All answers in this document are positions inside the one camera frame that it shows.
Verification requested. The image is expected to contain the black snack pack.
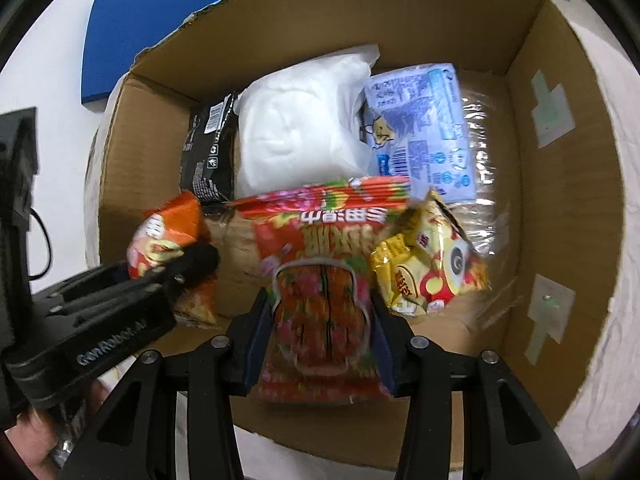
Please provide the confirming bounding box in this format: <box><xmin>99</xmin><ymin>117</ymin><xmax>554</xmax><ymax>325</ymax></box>
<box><xmin>180</xmin><ymin>92</ymin><xmax>238</xmax><ymax>216</ymax></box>

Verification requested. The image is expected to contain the person's left hand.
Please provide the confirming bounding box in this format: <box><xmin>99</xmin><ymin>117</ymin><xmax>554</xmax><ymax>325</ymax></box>
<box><xmin>4</xmin><ymin>379</ymin><xmax>112</xmax><ymax>480</ymax></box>

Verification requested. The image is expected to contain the white soft plastic pack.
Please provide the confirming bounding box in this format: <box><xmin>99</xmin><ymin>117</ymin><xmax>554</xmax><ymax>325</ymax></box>
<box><xmin>234</xmin><ymin>44</ymin><xmax>380</xmax><ymax>198</ymax></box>

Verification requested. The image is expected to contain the blue foam mat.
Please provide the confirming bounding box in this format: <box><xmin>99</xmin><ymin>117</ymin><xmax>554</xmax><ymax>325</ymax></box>
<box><xmin>80</xmin><ymin>0</ymin><xmax>220</xmax><ymax>105</ymax></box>

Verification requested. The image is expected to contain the yellow panda snack bag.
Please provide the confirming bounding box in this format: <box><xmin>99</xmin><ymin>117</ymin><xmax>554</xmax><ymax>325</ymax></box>
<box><xmin>370</xmin><ymin>190</ymin><xmax>490</xmax><ymax>318</ymax></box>

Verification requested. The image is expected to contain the orange panda snack bag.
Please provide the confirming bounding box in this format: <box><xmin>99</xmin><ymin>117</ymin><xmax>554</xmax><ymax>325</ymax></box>
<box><xmin>126</xmin><ymin>191</ymin><xmax>218</xmax><ymax>328</ymax></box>

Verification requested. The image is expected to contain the blue tissue pack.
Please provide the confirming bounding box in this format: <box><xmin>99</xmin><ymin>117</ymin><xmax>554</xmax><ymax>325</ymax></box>
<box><xmin>361</xmin><ymin>63</ymin><xmax>476</xmax><ymax>204</ymax></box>

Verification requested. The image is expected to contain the red snack bag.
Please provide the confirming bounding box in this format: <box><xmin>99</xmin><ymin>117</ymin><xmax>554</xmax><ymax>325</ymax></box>
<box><xmin>233</xmin><ymin>177</ymin><xmax>410</xmax><ymax>404</ymax></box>

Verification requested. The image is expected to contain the cardboard box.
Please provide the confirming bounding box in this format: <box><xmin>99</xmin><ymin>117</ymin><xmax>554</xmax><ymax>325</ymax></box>
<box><xmin>96</xmin><ymin>0</ymin><xmax>626</xmax><ymax>472</ymax></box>

